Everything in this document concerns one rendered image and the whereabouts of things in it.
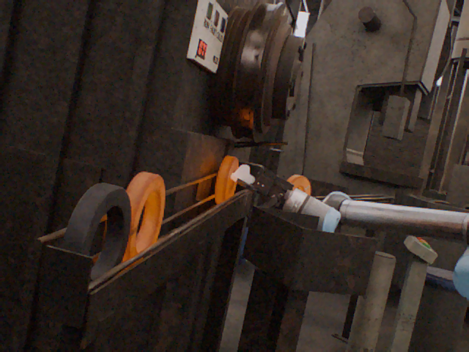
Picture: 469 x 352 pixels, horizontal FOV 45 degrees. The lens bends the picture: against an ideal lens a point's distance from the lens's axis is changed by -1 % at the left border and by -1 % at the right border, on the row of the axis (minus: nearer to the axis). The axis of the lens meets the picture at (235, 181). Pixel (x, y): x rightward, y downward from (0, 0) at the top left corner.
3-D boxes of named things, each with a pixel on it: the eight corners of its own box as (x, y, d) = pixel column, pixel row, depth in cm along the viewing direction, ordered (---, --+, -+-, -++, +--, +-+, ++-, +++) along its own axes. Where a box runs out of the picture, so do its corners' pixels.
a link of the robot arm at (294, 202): (294, 218, 182) (292, 221, 172) (281, 210, 183) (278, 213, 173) (308, 193, 181) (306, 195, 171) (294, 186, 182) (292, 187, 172)
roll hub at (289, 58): (267, 114, 180) (286, 25, 178) (278, 120, 208) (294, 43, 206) (284, 117, 179) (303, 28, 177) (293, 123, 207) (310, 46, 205)
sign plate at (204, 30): (186, 57, 151) (200, -10, 150) (209, 72, 176) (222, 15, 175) (194, 59, 150) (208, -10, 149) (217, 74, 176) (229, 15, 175)
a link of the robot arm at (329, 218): (325, 246, 177) (335, 231, 169) (289, 226, 179) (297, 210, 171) (337, 224, 182) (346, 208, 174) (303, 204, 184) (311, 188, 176)
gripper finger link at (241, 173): (233, 158, 181) (258, 171, 179) (224, 174, 181) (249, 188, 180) (231, 158, 178) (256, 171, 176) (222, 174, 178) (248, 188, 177)
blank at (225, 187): (220, 156, 173) (231, 158, 172) (231, 154, 188) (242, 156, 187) (211, 207, 175) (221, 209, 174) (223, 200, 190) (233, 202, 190)
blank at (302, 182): (285, 217, 243) (291, 219, 241) (277, 186, 236) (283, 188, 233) (308, 198, 251) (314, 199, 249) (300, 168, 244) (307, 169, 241)
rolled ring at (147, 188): (135, 289, 110) (119, 284, 111) (168, 215, 122) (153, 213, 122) (124, 232, 96) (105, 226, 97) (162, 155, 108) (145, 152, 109)
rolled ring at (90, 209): (138, 178, 98) (120, 174, 98) (88, 199, 80) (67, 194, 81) (123, 279, 102) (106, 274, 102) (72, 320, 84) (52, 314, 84)
